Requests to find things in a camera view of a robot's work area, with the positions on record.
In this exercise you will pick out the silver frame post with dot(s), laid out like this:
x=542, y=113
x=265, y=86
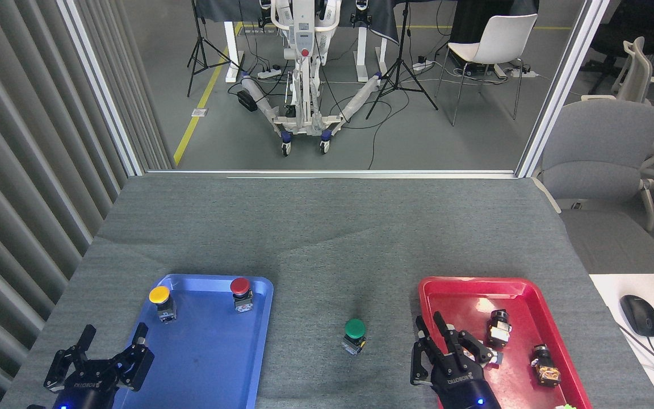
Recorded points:
x=100, y=85
x=560, y=85

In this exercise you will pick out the blue plastic tray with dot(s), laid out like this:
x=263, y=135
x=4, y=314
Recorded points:
x=208, y=358

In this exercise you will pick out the black office chair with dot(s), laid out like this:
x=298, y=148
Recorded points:
x=616, y=34

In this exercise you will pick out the black draped table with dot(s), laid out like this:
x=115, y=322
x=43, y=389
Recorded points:
x=469, y=23

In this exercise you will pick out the green push button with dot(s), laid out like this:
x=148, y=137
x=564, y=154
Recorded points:
x=355, y=328

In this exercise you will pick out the white side table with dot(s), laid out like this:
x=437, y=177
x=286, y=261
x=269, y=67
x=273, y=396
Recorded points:
x=611, y=295

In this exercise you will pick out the silver frame rail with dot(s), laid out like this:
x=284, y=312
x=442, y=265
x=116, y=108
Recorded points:
x=332, y=172

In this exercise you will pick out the black tripod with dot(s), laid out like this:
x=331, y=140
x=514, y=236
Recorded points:
x=197, y=34
x=400, y=59

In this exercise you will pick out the black knob selector switch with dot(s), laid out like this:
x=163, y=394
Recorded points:
x=499, y=329

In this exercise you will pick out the white plastic chair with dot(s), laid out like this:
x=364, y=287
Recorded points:
x=497, y=40

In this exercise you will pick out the red push button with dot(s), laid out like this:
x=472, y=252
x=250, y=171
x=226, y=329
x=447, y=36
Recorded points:
x=240, y=285

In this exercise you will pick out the white desk with black cloth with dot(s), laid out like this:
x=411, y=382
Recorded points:
x=381, y=25

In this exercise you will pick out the white frame office chair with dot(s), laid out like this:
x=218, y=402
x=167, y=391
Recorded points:
x=638, y=71

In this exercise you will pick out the yellow push button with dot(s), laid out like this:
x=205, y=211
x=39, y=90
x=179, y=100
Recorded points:
x=159, y=294

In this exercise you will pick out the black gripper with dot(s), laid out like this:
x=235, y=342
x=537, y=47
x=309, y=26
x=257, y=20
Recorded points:
x=86, y=392
x=460, y=383

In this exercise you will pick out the white stand on wheels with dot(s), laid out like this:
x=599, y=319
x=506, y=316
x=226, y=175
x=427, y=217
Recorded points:
x=304, y=34

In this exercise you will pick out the black computer mouse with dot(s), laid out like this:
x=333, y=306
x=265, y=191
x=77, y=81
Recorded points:
x=640, y=315

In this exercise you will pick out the small green object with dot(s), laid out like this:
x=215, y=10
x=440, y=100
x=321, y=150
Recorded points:
x=566, y=406

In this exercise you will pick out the grey office chair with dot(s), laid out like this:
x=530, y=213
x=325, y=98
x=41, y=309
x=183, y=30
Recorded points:
x=599, y=142

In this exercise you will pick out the black power adapter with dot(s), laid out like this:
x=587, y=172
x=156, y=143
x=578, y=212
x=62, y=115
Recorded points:
x=246, y=101

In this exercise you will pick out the white power strip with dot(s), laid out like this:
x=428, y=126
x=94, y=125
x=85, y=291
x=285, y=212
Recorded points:
x=523, y=72
x=422, y=66
x=269, y=73

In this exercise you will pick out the black orange selector switch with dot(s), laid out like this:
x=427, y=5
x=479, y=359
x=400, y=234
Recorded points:
x=545, y=369

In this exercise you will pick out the silver floor outlet plate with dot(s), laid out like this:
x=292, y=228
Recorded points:
x=200, y=112

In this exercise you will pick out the red plastic tray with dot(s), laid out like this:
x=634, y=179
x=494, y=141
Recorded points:
x=520, y=318

